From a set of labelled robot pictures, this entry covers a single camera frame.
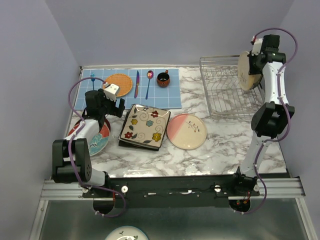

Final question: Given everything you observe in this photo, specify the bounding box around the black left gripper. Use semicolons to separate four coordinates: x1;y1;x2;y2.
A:
98;88;125;118

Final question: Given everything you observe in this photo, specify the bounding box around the yellow round plate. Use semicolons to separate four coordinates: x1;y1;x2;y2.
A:
237;51;254;91

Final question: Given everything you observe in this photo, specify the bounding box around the red rimmed round plate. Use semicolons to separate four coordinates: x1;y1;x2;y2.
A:
100;118;111;135

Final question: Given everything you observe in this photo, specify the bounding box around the cream square dark-rimmed plate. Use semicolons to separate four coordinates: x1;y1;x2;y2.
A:
118;103;171;149

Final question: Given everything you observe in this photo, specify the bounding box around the black teal square plate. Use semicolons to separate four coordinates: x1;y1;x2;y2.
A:
118;140;159;152

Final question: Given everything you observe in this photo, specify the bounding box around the white red rimmed plate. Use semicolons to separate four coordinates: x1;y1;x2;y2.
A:
64;119;110;157

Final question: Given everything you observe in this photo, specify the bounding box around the wire dish rack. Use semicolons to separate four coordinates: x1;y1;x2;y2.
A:
199;55;265;120

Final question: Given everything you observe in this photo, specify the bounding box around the beige floral round plate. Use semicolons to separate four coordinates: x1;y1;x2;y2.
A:
166;113;207;150

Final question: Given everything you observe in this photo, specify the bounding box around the dark olive round plate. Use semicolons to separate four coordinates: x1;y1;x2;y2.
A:
250;74;263;90

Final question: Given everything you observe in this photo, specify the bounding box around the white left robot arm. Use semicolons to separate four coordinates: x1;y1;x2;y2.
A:
52;89;125;198

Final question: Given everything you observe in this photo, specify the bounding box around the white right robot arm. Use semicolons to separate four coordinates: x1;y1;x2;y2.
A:
230;34;295;196

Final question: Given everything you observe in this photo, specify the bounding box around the woven wicker round trivet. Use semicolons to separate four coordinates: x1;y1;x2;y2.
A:
104;73;133;97

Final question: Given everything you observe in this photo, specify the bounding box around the blue grid placemat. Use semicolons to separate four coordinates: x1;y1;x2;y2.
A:
81;68;182;110

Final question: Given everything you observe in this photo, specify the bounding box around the iridescent knife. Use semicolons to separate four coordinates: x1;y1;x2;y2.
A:
134;71;140;99

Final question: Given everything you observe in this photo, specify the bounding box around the blue fork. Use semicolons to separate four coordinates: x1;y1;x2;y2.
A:
90;72;95;90

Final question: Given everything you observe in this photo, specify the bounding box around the iridescent spoon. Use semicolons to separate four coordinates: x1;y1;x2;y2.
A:
145;70;154;100

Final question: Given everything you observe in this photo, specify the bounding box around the orange black mug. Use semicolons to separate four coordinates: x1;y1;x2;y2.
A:
156;69;171;88

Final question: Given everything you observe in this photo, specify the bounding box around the white floral plate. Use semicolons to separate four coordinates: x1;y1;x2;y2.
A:
105;225;149;240

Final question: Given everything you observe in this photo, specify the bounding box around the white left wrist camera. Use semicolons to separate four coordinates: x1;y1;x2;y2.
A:
102;83;120;102

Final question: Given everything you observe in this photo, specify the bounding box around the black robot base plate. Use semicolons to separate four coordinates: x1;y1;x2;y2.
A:
82;174;259;208

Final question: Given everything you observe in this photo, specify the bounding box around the aluminium frame rail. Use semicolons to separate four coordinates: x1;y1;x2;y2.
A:
40;178;306;201

